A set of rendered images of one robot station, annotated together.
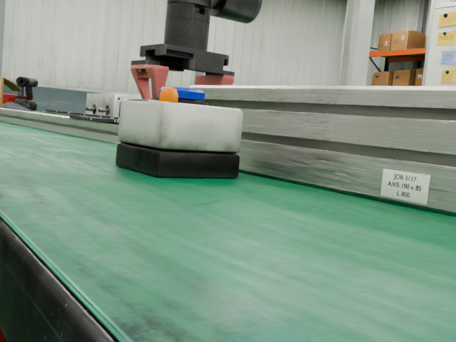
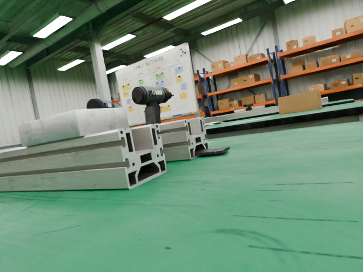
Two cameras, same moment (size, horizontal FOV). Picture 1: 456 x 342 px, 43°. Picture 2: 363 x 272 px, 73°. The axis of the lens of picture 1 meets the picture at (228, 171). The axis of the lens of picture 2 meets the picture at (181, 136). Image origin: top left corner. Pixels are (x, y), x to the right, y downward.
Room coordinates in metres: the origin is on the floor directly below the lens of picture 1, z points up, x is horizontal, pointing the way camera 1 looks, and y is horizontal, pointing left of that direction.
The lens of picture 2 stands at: (-0.34, -0.36, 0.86)
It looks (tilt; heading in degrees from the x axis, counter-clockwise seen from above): 3 degrees down; 336
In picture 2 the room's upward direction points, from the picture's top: 10 degrees counter-clockwise
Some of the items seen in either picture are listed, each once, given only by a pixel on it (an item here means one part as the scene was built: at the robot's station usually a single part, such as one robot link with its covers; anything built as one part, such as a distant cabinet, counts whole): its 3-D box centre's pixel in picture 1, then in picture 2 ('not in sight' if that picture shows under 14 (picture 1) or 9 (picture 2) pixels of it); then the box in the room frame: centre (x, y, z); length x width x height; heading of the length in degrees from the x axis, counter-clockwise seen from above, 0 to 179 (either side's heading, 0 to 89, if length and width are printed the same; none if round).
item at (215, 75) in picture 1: (197, 93); not in sight; (0.78, 0.05, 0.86); 0.07 x 0.07 x 0.09; 36
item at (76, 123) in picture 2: not in sight; (75, 134); (0.15, -0.37, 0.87); 0.16 x 0.11 x 0.07; 36
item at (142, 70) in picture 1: (164, 89); not in sight; (0.75, 0.09, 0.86); 0.07 x 0.07 x 0.09; 36
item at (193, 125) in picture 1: (186, 137); not in sight; (0.51, 0.04, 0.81); 0.10 x 0.08 x 0.06; 126
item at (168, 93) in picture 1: (169, 93); not in sight; (0.46, 0.05, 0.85); 0.02 x 0.02 x 0.01
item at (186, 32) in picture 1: (186, 36); not in sight; (0.76, 0.07, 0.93); 0.10 x 0.07 x 0.07; 126
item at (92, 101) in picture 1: (102, 110); not in sight; (1.76, 0.39, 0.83); 0.11 x 0.10 x 0.10; 130
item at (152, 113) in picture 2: not in sight; (160, 117); (0.49, -0.66, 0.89); 0.20 x 0.08 x 0.22; 120
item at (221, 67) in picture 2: not in sight; (242, 94); (7.92, -7.10, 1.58); 2.83 x 0.98 x 3.15; 31
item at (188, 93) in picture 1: (181, 99); not in sight; (0.51, 0.05, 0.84); 0.04 x 0.04 x 0.02
